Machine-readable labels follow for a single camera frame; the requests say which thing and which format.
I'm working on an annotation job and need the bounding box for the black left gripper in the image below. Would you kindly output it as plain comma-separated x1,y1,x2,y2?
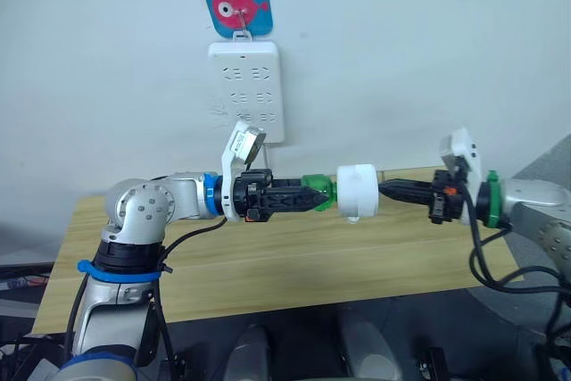
231,168,329,225

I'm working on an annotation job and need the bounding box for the black cable bundle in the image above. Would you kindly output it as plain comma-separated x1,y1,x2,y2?
0,262,54,295

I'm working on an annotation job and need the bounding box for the green liquid bottle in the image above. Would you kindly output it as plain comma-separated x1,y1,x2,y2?
301,172,340,213

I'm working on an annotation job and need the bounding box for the blue cable tie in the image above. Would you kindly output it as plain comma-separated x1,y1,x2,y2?
76,258,162,285

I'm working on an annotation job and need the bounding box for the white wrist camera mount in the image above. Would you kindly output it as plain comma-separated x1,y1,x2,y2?
220,120,268,223
438,127,484,226

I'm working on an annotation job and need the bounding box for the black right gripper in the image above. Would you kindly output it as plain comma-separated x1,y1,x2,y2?
377,170,470,226

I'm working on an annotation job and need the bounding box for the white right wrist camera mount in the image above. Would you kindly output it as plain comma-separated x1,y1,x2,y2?
438,127,484,226

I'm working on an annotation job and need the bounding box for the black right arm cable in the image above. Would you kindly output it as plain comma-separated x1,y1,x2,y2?
459,182,571,358

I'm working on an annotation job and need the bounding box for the white mosquito repellent heater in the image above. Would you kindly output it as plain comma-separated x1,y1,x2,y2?
335,162,381,225

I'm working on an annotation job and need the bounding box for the grey rounded robot leg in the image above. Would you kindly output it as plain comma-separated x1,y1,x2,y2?
337,308,404,381
221,324,272,381

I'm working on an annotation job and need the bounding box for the white power strip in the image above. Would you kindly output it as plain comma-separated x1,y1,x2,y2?
207,40,286,144

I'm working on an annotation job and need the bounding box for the metal wire hook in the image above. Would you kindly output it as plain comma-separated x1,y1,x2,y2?
232,7,252,42

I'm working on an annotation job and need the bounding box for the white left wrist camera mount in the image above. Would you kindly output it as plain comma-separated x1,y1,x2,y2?
220,120,268,223

